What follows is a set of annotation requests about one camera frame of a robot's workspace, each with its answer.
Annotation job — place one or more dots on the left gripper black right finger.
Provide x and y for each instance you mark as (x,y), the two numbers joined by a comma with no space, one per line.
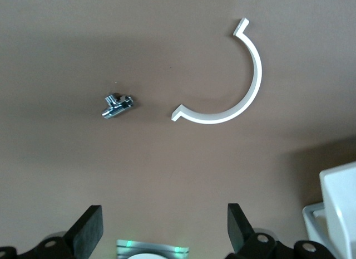
(242,236)

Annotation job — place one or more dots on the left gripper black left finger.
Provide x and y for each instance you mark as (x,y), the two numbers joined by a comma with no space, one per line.
(83,234)

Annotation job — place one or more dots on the white plastic drawer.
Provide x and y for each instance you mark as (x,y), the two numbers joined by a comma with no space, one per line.
(342,192)

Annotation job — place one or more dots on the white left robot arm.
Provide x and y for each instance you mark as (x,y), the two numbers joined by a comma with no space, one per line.
(151,256)

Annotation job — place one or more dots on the white drawer cabinet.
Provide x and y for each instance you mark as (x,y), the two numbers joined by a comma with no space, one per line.
(308,228)

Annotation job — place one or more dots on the chrome metal fitting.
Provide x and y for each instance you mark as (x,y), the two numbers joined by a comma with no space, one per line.
(116,105)

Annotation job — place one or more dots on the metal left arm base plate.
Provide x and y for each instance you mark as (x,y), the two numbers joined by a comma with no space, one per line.
(125,246)

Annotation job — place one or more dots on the white semicircular bracket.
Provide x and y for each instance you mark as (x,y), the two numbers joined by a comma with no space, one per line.
(257,75)

